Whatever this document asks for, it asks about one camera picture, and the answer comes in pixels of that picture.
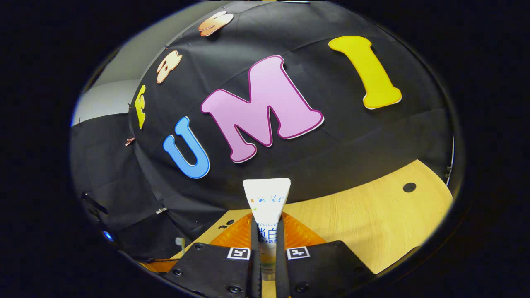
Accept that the white toothpaste tube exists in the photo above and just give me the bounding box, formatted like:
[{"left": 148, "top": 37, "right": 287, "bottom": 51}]
[{"left": 243, "top": 178, "right": 292, "bottom": 282}]

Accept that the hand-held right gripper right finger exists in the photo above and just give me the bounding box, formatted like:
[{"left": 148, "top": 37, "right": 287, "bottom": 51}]
[{"left": 276, "top": 212, "right": 378, "bottom": 298}]

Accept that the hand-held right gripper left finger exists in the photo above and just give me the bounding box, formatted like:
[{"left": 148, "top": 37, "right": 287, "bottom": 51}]
[{"left": 164, "top": 212, "right": 263, "bottom": 298}]

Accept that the black backdrop cloth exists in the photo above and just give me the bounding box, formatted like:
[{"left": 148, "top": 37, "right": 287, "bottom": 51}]
[{"left": 70, "top": 0, "right": 456, "bottom": 265}]

